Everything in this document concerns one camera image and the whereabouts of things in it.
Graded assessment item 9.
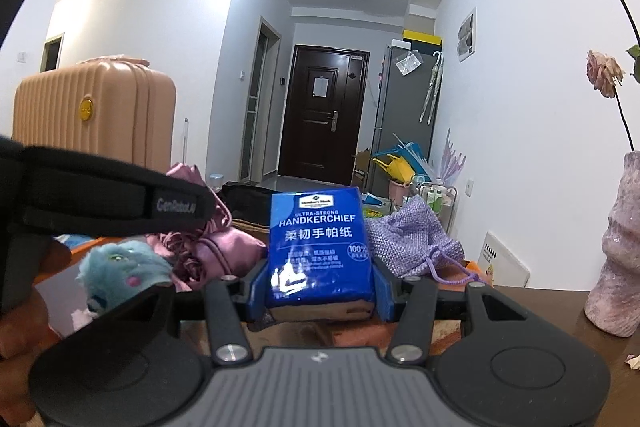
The purple satin cloth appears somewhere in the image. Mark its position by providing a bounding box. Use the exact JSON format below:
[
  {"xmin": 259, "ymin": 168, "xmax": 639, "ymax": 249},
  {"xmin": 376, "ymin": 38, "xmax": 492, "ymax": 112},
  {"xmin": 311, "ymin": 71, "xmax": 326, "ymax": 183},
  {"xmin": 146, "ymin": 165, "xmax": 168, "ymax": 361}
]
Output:
[{"xmin": 145, "ymin": 163, "xmax": 268, "ymax": 293}]

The grey interior door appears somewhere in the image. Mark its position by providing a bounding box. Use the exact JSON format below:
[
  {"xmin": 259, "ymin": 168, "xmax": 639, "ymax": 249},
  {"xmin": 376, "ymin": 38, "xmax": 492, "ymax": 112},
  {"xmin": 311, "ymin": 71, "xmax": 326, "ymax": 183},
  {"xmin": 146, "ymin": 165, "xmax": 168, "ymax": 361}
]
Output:
[{"xmin": 240, "ymin": 18, "xmax": 282, "ymax": 182}]

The pink textured vase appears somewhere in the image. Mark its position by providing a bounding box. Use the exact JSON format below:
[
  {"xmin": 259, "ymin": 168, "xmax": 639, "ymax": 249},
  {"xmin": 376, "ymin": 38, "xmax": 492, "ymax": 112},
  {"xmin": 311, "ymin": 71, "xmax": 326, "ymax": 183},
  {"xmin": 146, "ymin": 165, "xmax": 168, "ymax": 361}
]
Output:
[{"xmin": 584, "ymin": 151, "xmax": 640, "ymax": 338}]

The white flat panel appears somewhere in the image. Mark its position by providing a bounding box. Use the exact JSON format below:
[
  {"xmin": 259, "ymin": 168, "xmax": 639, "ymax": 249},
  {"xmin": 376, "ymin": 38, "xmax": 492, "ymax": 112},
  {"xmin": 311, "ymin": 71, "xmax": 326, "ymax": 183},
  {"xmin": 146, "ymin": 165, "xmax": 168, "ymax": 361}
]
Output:
[{"xmin": 480, "ymin": 231, "xmax": 531, "ymax": 288}]

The person's left hand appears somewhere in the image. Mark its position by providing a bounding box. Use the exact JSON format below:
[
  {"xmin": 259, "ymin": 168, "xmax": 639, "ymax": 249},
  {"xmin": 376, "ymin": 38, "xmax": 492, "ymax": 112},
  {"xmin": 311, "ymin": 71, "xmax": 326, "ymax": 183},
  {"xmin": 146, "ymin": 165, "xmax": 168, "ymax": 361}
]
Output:
[{"xmin": 0, "ymin": 237, "xmax": 73, "ymax": 364}]

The blue tissue pack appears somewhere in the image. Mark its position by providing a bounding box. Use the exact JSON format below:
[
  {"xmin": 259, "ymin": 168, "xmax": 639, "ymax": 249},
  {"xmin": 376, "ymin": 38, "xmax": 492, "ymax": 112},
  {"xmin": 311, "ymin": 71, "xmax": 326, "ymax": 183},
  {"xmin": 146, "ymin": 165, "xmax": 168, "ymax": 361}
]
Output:
[{"xmin": 265, "ymin": 187, "xmax": 376, "ymax": 310}]

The grey refrigerator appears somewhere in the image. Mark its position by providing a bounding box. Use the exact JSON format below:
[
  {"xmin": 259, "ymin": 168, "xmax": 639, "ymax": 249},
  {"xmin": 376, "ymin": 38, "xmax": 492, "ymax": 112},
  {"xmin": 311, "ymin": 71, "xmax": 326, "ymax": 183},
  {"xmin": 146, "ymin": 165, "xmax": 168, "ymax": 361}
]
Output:
[{"xmin": 367, "ymin": 42, "xmax": 443, "ymax": 200}]

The dark brown entrance door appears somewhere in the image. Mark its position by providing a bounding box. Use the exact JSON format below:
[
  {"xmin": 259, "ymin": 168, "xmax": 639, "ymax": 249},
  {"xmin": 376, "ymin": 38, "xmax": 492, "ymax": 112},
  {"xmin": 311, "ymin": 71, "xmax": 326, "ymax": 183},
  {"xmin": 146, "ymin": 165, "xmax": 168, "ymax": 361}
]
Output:
[{"xmin": 277, "ymin": 45, "xmax": 370, "ymax": 186}]

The folded white umbrella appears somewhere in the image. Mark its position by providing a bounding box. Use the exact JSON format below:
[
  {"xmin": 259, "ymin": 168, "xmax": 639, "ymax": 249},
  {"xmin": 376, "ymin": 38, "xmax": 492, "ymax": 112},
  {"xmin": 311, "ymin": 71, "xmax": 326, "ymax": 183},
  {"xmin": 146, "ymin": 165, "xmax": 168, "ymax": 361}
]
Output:
[{"xmin": 419, "ymin": 52, "xmax": 445, "ymax": 125}]

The cardboard box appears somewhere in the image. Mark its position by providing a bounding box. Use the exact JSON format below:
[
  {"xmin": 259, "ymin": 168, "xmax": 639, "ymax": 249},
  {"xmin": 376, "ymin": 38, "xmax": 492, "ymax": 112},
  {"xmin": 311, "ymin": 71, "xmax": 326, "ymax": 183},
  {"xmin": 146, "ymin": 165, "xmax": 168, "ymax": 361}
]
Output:
[{"xmin": 30, "ymin": 219, "xmax": 496, "ymax": 348}]

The pink ribbed suitcase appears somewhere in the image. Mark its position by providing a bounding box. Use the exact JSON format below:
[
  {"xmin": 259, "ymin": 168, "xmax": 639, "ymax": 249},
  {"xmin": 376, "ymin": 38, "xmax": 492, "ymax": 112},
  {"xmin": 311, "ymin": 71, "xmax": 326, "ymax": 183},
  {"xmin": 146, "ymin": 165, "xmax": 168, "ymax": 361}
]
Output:
[{"xmin": 13, "ymin": 55, "xmax": 177, "ymax": 172}]

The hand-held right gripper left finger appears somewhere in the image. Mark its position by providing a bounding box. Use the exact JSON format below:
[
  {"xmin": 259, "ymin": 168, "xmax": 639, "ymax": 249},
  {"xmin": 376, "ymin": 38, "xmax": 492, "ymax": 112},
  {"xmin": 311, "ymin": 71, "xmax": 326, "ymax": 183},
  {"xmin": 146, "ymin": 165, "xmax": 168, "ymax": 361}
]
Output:
[{"xmin": 95, "ymin": 259, "xmax": 268, "ymax": 365}]

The black floor bag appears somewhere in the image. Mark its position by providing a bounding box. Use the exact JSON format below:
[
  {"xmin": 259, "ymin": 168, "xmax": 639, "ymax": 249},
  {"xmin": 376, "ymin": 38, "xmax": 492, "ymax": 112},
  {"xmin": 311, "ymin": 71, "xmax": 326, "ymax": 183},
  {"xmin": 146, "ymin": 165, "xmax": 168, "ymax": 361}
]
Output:
[{"xmin": 220, "ymin": 181, "xmax": 281, "ymax": 225}]

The clear plastic bag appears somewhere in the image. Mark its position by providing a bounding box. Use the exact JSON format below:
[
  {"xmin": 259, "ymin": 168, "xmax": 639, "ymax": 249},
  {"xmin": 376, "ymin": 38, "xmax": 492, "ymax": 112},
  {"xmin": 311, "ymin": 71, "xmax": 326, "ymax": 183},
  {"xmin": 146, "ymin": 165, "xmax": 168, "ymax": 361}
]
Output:
[{"xmin": 395, "ymin": 52, "xmax": 423, "ymax": 75}]

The white trolley cart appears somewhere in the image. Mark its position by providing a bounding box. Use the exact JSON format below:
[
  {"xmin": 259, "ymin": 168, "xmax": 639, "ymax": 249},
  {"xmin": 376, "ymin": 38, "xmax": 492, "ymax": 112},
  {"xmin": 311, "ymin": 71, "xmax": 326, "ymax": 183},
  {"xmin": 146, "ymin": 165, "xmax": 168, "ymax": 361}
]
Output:
[{"xmin": 412, "ymin": 181, "xmax": 458, "ymax": 233}]

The yellow black box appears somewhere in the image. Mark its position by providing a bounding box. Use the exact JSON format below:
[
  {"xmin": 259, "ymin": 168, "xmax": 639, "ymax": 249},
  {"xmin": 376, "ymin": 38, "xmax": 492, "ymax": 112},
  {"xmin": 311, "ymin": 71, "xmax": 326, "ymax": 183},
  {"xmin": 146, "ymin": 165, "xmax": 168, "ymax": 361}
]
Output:
[{"xmin": 402, "ymin": 29, "xmax": 444, "ymax": 52}]

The wall picture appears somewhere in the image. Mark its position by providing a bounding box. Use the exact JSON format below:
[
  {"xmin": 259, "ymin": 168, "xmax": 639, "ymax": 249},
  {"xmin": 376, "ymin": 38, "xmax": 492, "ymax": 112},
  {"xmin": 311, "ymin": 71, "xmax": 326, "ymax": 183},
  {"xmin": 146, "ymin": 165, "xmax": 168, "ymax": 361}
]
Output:
[{"xmin": 457, "ymin": 7, "xmax": 477, "ymax": 62}]

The purple butterfly wall decor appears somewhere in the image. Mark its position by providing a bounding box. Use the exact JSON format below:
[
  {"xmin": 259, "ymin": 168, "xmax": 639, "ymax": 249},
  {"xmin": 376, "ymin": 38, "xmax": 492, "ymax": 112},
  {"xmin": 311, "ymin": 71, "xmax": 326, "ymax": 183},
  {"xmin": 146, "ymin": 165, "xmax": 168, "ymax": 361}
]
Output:
[{"xmin": 440, "ymin": 129, "xmax": 468, "ymax": 185}]

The light blue plush toy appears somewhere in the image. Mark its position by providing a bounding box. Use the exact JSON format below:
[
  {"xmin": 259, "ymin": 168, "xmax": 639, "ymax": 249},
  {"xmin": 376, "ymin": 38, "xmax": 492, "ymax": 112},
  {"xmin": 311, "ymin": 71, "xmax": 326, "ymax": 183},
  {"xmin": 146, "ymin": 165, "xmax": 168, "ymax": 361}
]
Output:
[{"xmin": 76, "ymin": 241, "xmax": 173, "ymax": 323}]

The lilac drawstring bag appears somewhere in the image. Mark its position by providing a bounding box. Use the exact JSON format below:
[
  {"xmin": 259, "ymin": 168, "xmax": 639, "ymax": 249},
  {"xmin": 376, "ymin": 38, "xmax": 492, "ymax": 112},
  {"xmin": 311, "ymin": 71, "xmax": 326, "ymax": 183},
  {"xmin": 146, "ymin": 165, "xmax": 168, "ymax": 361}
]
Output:
[{"xmin": 364, "ymin": 195, "xmax": 478, "ymax": 284}]

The pink sponge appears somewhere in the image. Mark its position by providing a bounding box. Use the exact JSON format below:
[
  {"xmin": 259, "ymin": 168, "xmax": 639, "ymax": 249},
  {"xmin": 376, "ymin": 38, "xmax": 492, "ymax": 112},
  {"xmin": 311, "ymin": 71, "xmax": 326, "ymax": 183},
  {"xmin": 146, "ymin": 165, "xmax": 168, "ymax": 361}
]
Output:
[{"xmin": 327, "ymin": 321, "xmax": 401, "ymax": 350}]

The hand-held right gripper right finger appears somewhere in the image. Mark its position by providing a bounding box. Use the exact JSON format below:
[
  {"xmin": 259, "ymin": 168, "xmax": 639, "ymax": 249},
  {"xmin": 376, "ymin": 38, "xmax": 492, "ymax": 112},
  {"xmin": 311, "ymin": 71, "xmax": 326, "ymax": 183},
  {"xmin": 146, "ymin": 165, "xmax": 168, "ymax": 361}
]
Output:
[{"xmin": 372, "ymin": 258, "xmax": 551, "ymax": 365}]

